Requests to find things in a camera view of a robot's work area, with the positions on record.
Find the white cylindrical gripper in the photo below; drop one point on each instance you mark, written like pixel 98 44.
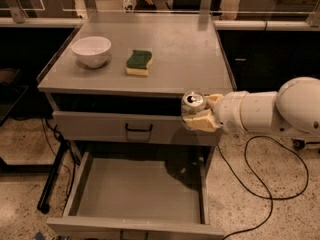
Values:
pixel 228 112

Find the silver 7up soda can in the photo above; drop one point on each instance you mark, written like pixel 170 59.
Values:
pixel 191 103

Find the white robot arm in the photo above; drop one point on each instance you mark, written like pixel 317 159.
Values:
pixel 293 110

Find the closed grey upper drawer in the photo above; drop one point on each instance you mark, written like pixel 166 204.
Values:
pixel 155 129

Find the grey metal drawer cabinet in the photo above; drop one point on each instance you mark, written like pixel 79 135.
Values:
pixel 186 57

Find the open grey lower drawer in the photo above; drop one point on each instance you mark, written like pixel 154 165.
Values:
pixel 119 197

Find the green and yellow sponge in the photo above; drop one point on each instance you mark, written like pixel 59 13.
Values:
pixel 139 63

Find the black caster wheel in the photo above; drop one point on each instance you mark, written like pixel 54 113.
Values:
pixel 298 144

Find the white ceramic bowl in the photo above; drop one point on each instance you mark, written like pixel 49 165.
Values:
pixel 92 51

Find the clear plastic water bottle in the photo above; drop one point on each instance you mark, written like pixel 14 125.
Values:
pixel 127 6

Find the black stand leg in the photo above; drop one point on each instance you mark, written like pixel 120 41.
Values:
pixel 43 203

